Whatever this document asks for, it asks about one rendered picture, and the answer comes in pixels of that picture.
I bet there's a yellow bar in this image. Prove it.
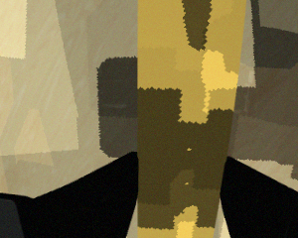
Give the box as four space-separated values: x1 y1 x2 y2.
137 0 247 238

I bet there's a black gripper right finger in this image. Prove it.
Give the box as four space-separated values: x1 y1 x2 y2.
221 158 298 238

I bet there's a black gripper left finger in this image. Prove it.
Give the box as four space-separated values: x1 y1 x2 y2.
0 152 140 238

